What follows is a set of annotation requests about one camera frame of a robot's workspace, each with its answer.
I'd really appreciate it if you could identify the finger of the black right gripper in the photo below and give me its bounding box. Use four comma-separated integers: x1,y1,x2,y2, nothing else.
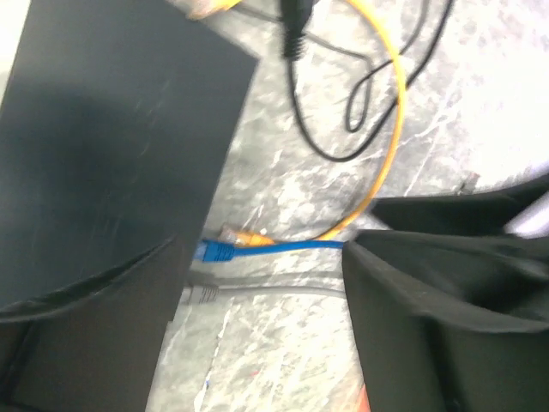
371,175,548,236

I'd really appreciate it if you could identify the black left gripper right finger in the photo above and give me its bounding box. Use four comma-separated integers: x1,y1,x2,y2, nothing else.
341,230,548,411

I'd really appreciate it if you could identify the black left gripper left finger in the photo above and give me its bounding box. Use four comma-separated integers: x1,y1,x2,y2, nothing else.
1,239,191,411

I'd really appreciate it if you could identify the grey ethernet cable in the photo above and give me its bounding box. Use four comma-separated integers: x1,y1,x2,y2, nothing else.
182,270,347,306

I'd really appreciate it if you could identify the blue ethernet cable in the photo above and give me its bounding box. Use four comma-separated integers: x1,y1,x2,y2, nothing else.
195,238,347,263

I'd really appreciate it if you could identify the yellow ethernet cable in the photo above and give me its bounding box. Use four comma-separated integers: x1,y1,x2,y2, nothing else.
188,0,407,250

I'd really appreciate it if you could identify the black network switch box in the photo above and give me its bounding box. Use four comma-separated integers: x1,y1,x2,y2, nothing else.
1,1,258,322

